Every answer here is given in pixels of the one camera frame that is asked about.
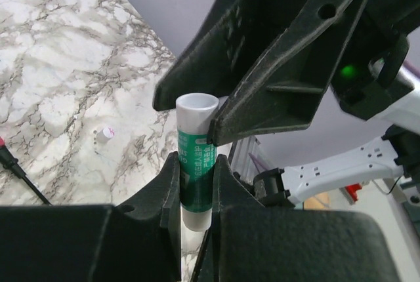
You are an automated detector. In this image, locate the aluminium extrusion frame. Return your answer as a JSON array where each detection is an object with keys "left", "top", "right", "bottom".
[{"left": 230, "top": 136, "right": 264, "bottom": 184}]

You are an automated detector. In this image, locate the green white glue stick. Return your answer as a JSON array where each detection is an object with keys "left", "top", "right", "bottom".
[{"left": 176, "top": 93, "right": 219, "bottom": 232}]

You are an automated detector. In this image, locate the white glue stick cap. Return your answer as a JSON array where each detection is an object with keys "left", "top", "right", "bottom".
[{"left": 96, "top": 127, "right": 115, "bottom": 144}]

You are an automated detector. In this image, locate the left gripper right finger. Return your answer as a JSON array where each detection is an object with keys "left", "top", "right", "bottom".
[{"left": 196, "top": 155, "right": 394, "bottom": 281}]

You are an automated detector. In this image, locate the red handled screwdriver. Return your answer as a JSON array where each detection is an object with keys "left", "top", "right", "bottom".
[{"left": 1, "top": 138, "right": 51, "bottom": 205}]

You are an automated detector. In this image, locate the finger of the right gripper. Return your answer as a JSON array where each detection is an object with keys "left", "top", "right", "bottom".
[
  {"left": 153, "top": 0, "right": 307, "bottom": 111},
  {"left": 207, "top": 0, "right": 367, "bottom": 146}
]

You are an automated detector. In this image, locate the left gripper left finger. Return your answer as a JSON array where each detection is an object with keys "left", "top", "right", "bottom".
[{"left": 1, "top": 152, "right": 181, "bottom": 281}]

